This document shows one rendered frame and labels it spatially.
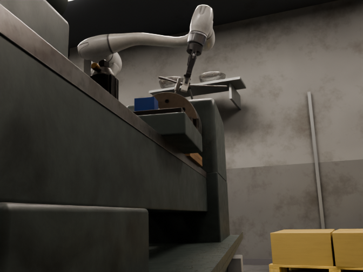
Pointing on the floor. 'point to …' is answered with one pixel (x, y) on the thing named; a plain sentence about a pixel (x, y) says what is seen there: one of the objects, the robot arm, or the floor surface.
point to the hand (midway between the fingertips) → (185, 84)
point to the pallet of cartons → (317, 250)
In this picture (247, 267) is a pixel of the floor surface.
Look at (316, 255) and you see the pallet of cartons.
